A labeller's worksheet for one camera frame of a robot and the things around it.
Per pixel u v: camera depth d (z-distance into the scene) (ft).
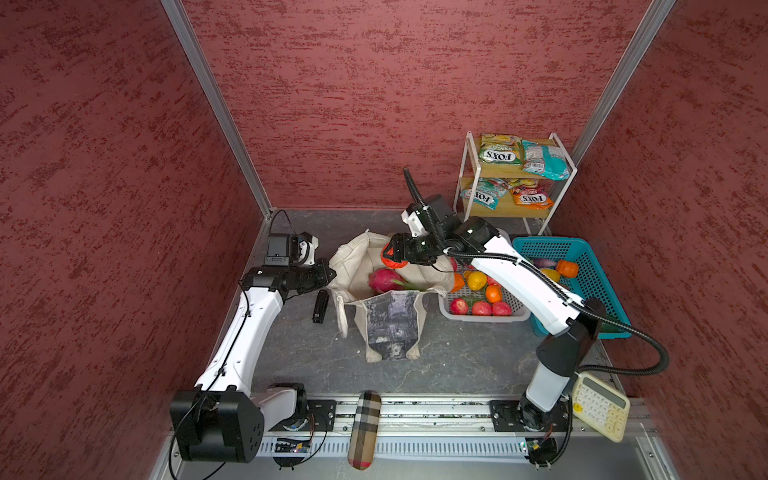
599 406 2.43
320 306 3.00
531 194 3.38
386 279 2.94
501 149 2.94
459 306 2.93
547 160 2.81
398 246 2.16
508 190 3.39
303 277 2.15
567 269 3.20
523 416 2.18
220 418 1.24
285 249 1.98
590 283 3.11
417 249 2.12
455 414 2.49
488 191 3.34
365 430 2.28
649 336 1.30
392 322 2.43
